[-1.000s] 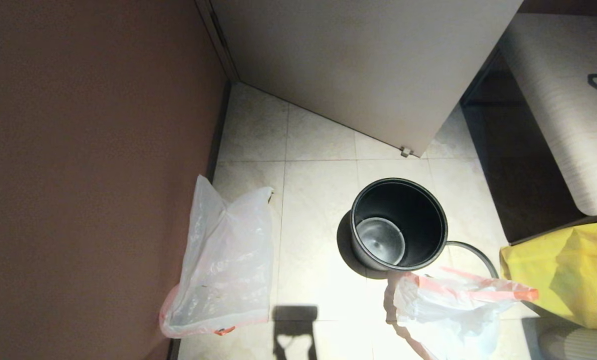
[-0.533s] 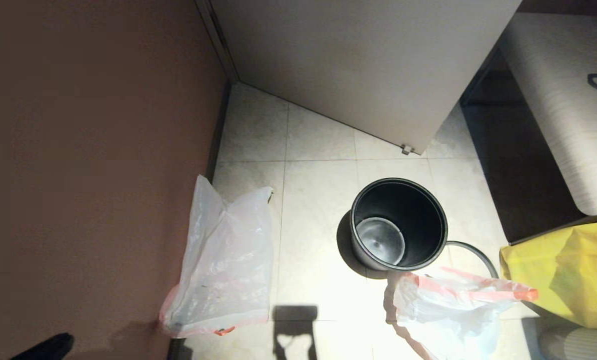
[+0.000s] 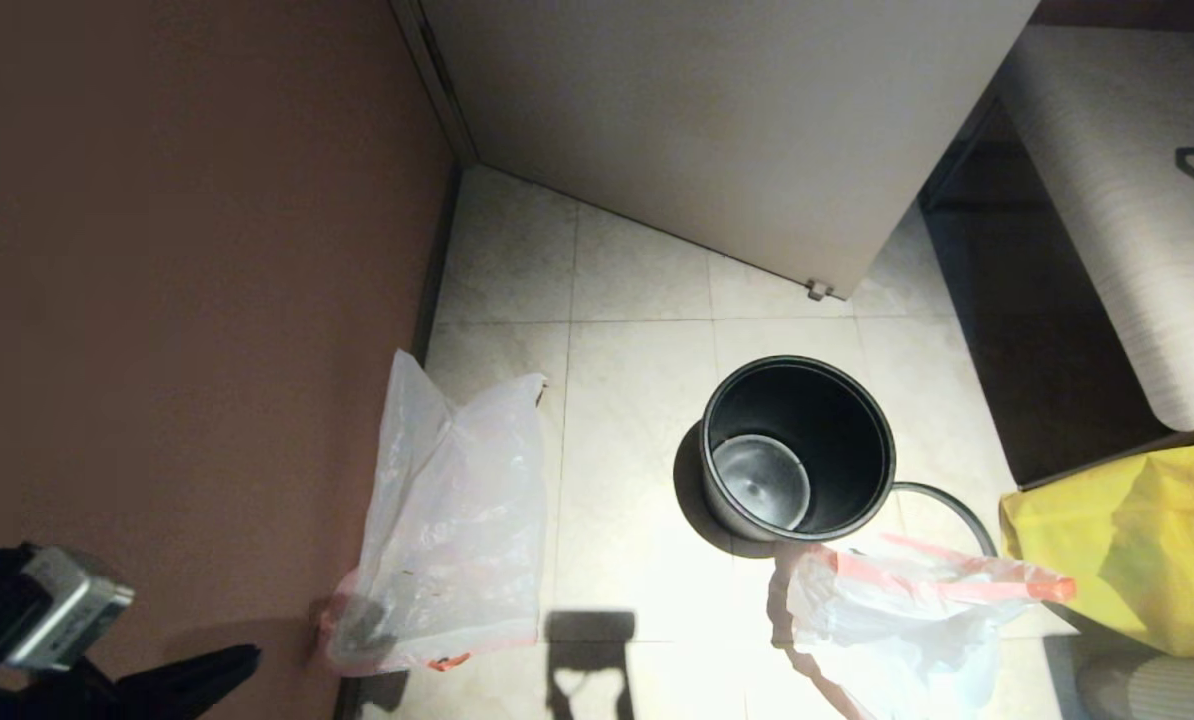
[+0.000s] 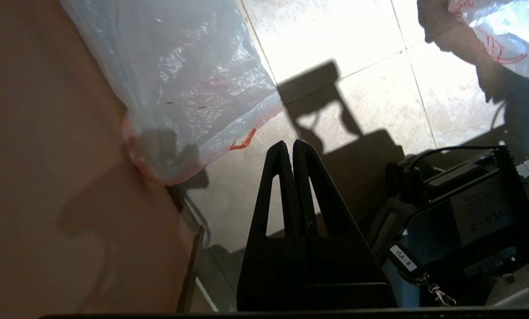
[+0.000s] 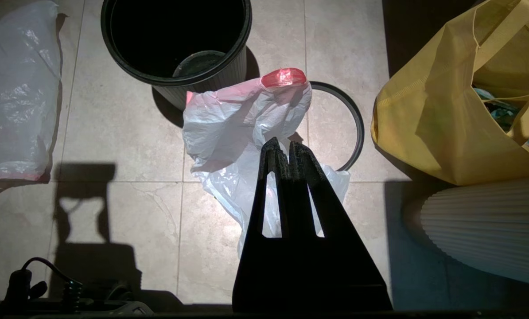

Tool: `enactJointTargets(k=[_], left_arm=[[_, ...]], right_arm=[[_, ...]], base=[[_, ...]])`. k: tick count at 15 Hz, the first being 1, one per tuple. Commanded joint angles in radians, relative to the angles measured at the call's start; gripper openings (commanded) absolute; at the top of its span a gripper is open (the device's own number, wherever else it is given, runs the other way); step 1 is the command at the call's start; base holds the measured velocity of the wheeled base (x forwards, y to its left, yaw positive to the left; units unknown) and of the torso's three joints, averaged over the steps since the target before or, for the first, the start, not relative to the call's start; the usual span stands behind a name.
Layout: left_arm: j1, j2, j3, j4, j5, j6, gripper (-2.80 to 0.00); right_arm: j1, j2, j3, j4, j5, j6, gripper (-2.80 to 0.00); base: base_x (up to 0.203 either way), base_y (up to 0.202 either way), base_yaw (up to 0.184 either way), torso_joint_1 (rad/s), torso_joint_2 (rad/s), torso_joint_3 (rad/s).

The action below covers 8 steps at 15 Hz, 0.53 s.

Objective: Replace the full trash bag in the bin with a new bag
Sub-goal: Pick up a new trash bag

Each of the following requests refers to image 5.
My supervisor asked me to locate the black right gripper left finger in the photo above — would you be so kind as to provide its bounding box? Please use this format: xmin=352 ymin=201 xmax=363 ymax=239
xmin=233 ymin=137 xmax=312 ymax=311

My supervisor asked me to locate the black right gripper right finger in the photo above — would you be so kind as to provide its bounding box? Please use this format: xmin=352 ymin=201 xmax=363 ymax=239
xmin=289 ymin=141 xmax=393 ymax=311

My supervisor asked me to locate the used white bin liner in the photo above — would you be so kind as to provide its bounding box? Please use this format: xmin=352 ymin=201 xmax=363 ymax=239
xmin=183 ymin=67 xmax=351 ymax=260

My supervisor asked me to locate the grey bin rim ring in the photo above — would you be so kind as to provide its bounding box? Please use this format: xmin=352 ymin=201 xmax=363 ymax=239
xmin=308 ymin=81 xmax=365 ymax=172

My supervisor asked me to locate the black round trash bin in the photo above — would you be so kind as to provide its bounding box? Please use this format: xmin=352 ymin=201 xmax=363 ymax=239
xmin=101 ymin=0 xmax=253 ymax=111

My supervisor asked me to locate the fresh white plastic bag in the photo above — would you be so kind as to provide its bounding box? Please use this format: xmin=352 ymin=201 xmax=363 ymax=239
xmin=0 ymin=0 xmax=64 ymax=183

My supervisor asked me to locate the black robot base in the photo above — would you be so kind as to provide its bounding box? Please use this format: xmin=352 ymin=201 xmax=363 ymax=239
xmin=0 ymin=288 xmax=185 ymax=316

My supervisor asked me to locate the yellow bag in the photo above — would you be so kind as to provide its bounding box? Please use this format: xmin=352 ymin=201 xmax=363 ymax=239
xmin=371 ymin=0 xmax=529 ymax=187

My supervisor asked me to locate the teal plastic packaging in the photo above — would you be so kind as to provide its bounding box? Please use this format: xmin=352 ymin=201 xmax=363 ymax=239
xmin=472 ymin=86 xmax=529 ymax=153

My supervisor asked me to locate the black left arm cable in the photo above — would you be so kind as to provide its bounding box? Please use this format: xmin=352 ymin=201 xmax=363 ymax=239
xmin=3 ymin=257 xmax=84 ymax=311

